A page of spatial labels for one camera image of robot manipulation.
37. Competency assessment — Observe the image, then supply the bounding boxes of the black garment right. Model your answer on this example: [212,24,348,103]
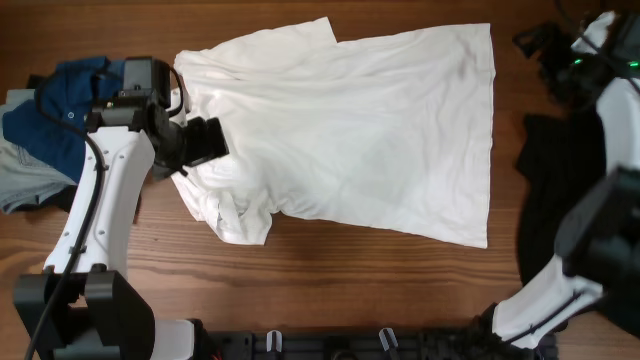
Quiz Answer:
[515,108,606,284]

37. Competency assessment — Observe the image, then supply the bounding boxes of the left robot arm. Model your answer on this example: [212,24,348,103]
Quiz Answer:
[13,57,228,359]

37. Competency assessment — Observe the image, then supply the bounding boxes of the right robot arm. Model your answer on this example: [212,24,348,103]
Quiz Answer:
[459,11,639,359]

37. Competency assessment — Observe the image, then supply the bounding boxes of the white t-shirt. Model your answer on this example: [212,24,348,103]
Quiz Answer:
[174,18,495,249]

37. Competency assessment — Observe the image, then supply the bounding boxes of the blue polo shirt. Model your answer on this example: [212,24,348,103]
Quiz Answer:
[3,56,124,182]

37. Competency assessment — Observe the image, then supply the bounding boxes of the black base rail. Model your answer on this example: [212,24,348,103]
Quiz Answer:
[206,328,559,360]

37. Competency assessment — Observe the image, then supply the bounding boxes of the light blue jeans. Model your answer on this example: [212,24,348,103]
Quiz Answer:
[1,89,77,214]

